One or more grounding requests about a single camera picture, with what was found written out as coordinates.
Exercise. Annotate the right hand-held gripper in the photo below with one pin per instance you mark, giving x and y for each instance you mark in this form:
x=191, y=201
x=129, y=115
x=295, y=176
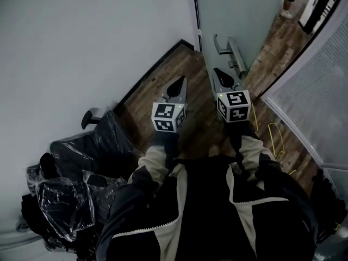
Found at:
x=233, y=105

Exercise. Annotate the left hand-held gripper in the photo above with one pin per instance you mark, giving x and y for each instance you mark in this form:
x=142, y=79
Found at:
x=168, y=113

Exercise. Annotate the frosted glass door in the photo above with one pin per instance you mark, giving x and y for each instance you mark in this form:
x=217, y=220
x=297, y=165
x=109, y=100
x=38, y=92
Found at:
x=239, y=12

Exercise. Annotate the person's right forearm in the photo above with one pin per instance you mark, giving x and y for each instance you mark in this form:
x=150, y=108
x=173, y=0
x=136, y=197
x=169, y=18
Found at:
x=251, y=151

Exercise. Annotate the person's left forearm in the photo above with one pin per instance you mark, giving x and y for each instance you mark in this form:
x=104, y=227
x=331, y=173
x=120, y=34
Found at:
x=155, y=159

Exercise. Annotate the black baseboard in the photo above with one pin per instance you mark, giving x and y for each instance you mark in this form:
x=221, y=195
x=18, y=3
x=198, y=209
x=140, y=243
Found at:
x=152, y=69

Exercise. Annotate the frosted glass partition panel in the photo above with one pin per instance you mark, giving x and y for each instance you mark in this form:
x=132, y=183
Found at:
x=318, y=86

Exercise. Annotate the plastic-wrapped black office chair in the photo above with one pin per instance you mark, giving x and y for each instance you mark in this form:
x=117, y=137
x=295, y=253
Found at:
x=81, y=159

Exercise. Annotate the person's black and beige jacket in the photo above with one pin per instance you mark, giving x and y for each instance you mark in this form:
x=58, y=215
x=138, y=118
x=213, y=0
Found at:
x=201, y=213

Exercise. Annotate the black and white cabinet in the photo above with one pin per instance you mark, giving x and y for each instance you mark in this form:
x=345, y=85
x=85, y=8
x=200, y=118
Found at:
x=315, y=7

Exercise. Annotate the black door frame strip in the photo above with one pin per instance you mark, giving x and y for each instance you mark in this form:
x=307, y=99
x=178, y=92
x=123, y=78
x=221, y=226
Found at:
x=197, y=15

